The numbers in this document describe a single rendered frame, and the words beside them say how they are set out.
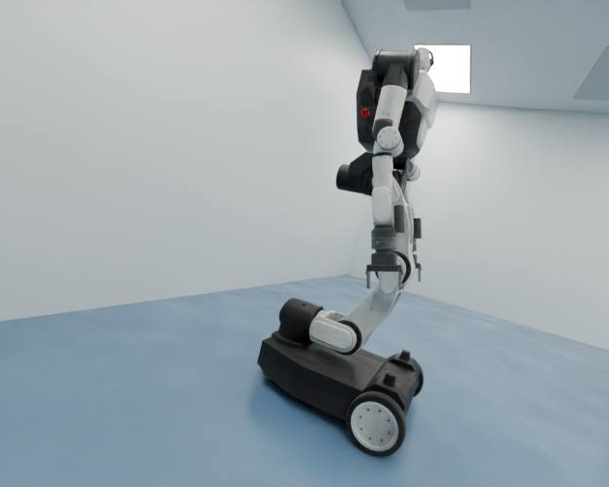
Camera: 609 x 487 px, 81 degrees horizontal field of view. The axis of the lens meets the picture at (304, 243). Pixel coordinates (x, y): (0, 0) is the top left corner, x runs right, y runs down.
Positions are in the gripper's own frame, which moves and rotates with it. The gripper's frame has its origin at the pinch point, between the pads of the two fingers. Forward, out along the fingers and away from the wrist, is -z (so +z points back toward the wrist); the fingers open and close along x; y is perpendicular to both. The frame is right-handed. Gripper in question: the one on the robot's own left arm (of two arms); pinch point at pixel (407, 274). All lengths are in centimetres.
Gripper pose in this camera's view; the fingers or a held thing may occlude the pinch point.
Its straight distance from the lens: 175.0
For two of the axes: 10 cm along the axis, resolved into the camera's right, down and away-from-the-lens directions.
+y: 4.7, 0.2, 8.8
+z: -0.2, -10.0, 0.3
